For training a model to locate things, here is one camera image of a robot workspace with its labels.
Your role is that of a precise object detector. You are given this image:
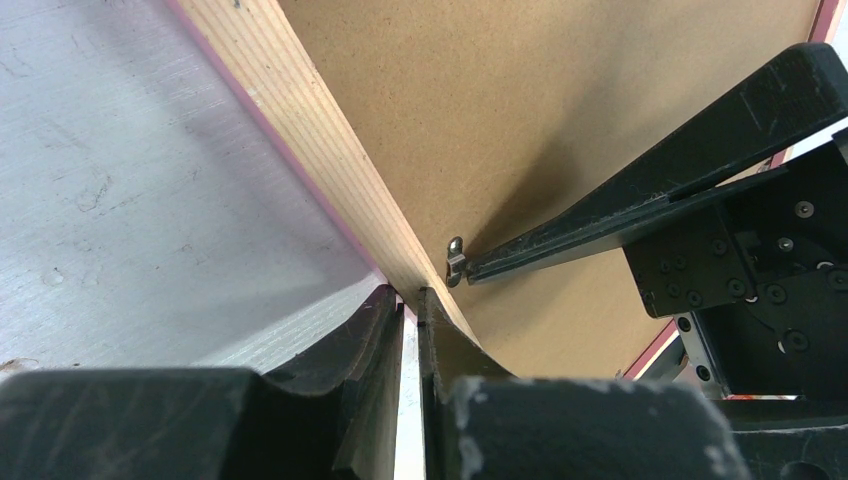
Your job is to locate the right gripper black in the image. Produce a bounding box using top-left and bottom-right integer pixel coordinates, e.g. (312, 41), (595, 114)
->
(464, 42), (847, 400)

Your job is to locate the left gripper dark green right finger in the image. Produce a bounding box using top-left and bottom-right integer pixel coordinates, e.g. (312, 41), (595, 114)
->
(417, 287), (750, 479)

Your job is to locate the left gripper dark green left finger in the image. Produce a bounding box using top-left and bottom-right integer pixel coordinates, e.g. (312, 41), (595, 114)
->
(1, 285), (404, 479)

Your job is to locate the light wooden picture frame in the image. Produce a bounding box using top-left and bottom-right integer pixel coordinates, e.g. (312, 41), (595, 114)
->
(174, 1), (843, 377)

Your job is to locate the brown frame backing board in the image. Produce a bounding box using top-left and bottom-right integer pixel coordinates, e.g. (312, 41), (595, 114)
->
(281, 1), (818, 273)

